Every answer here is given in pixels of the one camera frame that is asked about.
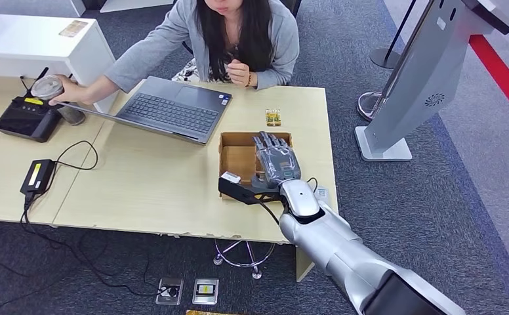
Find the person's left hand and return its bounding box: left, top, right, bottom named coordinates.
left=227, top=58, right=252, bottom=87

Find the person's right hand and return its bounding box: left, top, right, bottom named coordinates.
left=48, top=74, right=92, bottom=106

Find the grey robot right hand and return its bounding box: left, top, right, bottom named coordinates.
left=251, top=131, right=302, bottom=190

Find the clear lidded drink cup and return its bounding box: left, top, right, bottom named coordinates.
left=30, top=75, right=87, bottom=127

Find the wooden divided box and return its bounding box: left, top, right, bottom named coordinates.
left=218, top=132, right=294, bottom=201

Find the grey card reader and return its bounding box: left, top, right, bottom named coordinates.
left=313, top=184, right=331, bottom=207

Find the person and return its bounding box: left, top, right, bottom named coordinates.
left=48, top=0, right=301, bottom=108

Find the beige card on cabinet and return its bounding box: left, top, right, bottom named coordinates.
left=58, top=19, right=89, bottom=38

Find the black router with antennas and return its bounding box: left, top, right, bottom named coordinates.
left=0, top=66, right=75, bottom=144

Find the white desk cabinet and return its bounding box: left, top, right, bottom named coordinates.
left=0, top=14, right=125, bottom=114

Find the grey open laptop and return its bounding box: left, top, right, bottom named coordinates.
left=56, top=75, right=233, bottom=146

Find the black power adapter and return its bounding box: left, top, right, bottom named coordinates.
left=20, top=159, right=56, bottom=195

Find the white low cabinet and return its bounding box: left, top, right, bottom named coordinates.
left=0, top=0, right=87, bottom=18

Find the chrome stanchion base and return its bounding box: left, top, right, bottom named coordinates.
left=357, top=91, right=389, bottom=123

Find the chrome stool base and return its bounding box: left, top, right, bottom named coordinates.
left=213, top=240, right=277, bottom=280

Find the floor socket with yellow label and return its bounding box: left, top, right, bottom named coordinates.
left=192, top=278, right=220, bottom=306

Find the floor socket with plug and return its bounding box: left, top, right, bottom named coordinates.
left=155, top=278, right=185, bottom=306

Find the silver kiosk stand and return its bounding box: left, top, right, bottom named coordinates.
left=354, top=0, right=509, bottom=163

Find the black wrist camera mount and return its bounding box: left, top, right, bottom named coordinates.
left=218, top=171, right=288, bottom=205

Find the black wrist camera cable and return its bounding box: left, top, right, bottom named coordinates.
left=258, top=176, right=319, bottom=226

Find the thin black adapter cable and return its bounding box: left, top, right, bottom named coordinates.
left=52, top=140, right=99, bottom=171

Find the black mains cable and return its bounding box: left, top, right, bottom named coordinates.
left=0, top=192, right=179, bottom=315

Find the black stanchion post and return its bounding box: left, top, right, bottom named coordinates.
left=369, top=0, right=417, bottom=70

